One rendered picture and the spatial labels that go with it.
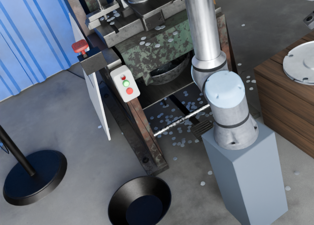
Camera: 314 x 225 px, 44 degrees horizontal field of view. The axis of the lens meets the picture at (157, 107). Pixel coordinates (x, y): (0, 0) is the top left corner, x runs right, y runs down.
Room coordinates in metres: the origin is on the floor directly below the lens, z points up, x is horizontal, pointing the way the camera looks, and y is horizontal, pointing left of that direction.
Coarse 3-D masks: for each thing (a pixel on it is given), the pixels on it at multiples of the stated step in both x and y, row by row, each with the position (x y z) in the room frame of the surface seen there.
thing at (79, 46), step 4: (80, 40) 1.46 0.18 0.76; (84, 40) 1.45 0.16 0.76; (72, 44) 1.45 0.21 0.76; (76, 44) 1.44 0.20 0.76; (80, 44) 1.42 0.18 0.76; (84, 44) 1.41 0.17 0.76; (72, 48) 1.42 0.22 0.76; (76, 48) 1.40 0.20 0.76; (80, 48) 1.40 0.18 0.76; (84, 48) 1.40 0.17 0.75; (76, 52) 1.40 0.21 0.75; (84, 52) 1.42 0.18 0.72
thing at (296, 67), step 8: (296, 48) 1.39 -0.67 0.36; (304, 48) 1.37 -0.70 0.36; (312, 48) 1.35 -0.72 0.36; (296, 56) 1.34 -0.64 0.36; (304, 56) 1.32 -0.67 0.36; (312, 56) 1.29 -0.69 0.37; (288, 64) 1.31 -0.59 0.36; (296, 64) 1.29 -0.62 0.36; (304, 64) 1.27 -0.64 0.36; (312, 64) 1.24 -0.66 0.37; (288, 72) 1.26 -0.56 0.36; (296, 72) 1.24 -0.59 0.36; (304, 72) 1.22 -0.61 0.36; (312, 72) 1.20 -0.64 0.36; (312, 80) 1.16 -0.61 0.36
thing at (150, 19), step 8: (128, 0) 1.58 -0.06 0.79; (136, 0) 1.55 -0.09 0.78; (144, 0) 1.53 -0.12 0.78; (152, 0) 1.50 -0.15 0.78; (160, 0) 1.47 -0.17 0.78; (168, 0) 1.44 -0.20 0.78; (136, 8) 1.49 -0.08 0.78; (144, 8) 1.46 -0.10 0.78; (152, 8) 1.43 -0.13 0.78; (160, 8) 1.42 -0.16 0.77; (144, 16) 1.41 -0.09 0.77; (152, 16) 1.54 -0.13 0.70; (160, 16) 1.54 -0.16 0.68; (144, 24) 1.53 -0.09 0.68; (152, 24) 1.53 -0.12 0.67
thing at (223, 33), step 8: (216, 8) 1.49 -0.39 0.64; (216, 16) 1.47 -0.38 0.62; (224, 16) 1.46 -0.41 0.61; (224, 24) 1.46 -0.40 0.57; (224, 32) 1.46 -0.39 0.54; (224, 40) 1.46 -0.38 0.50; (224, 48) 1.46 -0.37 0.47; (232, 56) 1.46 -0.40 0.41; (232, 64) 1.46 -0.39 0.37; (248, 104) 1.54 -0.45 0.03; (256, 112) 1.46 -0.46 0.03
